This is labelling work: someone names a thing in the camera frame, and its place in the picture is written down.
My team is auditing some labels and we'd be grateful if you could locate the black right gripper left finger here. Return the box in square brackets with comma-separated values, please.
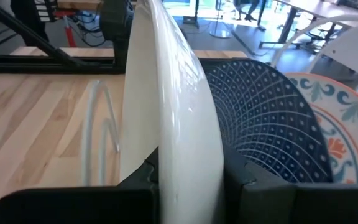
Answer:
[0, 148, 161, 224]

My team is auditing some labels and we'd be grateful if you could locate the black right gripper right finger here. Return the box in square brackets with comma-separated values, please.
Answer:
[224, 146, 358, 224]

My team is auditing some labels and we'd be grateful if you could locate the blue patterned plate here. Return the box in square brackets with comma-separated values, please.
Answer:
[201, 58, 334, 184]

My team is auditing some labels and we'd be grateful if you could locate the floral plate with orange rim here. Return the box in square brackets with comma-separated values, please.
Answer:
[283, 72, 358, 185]

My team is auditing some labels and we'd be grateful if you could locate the plain white plate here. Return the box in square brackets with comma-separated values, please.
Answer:
[118, 0, 227, 224]

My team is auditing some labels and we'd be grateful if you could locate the red plastic tool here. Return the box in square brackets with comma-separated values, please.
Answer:
[61, 14, 78, 48]

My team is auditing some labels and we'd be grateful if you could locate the office desk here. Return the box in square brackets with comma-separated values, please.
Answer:
[258, 0, 358, 47]

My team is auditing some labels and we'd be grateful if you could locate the person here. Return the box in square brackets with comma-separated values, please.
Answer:
[233, 0, 262, 22]

